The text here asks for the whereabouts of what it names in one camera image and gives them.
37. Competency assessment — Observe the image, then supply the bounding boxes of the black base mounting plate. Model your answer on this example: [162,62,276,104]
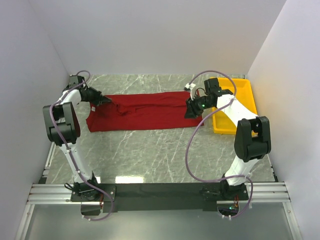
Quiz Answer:
[70,181,249,213]

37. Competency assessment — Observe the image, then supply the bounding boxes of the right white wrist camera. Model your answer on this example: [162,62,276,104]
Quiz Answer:
[183,83,197,100]

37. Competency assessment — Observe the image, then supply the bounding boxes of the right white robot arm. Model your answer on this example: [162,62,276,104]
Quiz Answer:
[184,78,271,200]

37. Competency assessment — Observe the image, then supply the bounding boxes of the red t shirt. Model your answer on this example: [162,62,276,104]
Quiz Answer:
[86,91,202,133]

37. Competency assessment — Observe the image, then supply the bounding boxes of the yellow plastic tray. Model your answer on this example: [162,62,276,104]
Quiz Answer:
[212,77,258,135]

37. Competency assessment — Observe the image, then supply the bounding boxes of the aluminium frame rail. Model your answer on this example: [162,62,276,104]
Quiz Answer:
[26,182,291,205]

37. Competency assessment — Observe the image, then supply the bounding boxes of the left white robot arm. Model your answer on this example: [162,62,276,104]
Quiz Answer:
[42,70,113,202]

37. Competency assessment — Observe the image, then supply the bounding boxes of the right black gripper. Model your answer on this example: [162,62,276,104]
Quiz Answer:
[184,94,214,120]

